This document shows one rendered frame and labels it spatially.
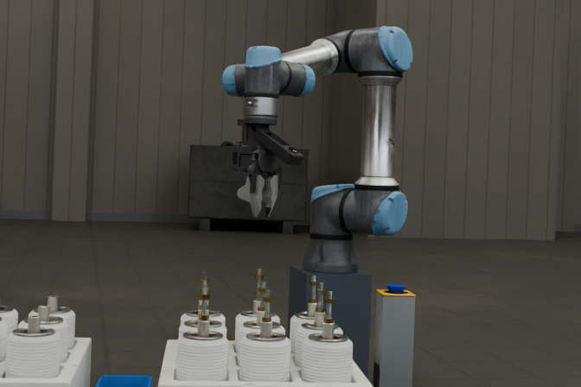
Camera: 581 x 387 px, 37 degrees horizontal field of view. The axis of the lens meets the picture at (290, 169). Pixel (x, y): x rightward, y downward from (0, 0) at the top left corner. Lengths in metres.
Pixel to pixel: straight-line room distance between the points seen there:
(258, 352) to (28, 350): 0.41
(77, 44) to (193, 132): 1.34
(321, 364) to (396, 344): 0.28
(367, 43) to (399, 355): 0.81
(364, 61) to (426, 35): 5.43
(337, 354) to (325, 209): 0.72
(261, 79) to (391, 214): 0.56
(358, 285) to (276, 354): 0.70
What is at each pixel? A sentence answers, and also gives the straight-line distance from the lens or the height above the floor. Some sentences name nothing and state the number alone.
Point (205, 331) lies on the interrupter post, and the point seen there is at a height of 0.26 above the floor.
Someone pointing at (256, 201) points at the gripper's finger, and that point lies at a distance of 1.83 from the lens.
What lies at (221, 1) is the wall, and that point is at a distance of 8.49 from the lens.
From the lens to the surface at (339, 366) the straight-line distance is 1.64.
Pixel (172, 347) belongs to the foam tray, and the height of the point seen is 0.18.
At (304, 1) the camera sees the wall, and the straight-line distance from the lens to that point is 8.66.
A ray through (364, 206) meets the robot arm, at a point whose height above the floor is 0.48.
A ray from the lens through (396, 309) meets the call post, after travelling 1.85.
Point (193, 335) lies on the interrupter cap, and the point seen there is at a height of 0.25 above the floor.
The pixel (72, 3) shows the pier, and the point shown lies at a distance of 8.25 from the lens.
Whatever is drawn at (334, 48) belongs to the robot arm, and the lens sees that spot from 2.25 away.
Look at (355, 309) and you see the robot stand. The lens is 2.29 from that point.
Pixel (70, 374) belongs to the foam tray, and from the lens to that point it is 1.67.
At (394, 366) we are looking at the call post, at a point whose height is 0.16.
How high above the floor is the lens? 0.57
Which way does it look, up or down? level
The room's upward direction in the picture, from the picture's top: 2 degrees clockwise
